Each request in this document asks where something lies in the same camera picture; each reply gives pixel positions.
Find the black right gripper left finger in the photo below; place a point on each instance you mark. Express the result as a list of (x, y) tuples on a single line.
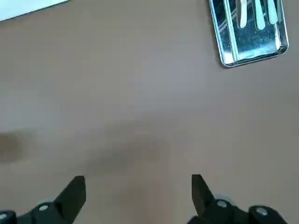
[(67, 200)]

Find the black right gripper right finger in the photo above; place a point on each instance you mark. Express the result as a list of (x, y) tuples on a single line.
[(205, 205)]

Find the steel tray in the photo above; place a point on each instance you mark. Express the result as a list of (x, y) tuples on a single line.
[(252, 44)]

